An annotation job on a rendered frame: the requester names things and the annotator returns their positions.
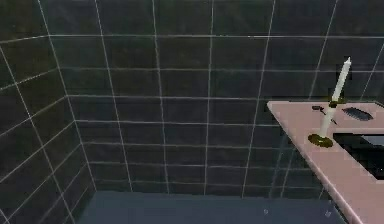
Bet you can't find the white candle in brass holder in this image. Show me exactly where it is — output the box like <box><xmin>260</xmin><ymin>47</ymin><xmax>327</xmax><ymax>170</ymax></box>
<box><xmin>307</xmin><ymin>56</ymin><xmax>352</xmax><ymax>149</ymax></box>

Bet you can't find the pink bathroom counter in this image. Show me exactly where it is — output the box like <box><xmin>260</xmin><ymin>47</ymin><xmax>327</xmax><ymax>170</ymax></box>
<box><xmin>266</xmin><ymin>100</ymin><xmax>384</xmax><ymax>224</ymax></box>

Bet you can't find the dark grey oval dish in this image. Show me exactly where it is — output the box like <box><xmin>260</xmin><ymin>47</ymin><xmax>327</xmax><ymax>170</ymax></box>
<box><xmin>341</xmin><ymin>106</ymin><xmax>374</xmax><ymax>122</ymax></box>

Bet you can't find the black sink basin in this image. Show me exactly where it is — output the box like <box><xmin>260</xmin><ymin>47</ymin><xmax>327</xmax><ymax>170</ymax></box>
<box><xmin>332</xmin><ymin>132</ymin><xmax>384</xmax><ymax>181</ymax></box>

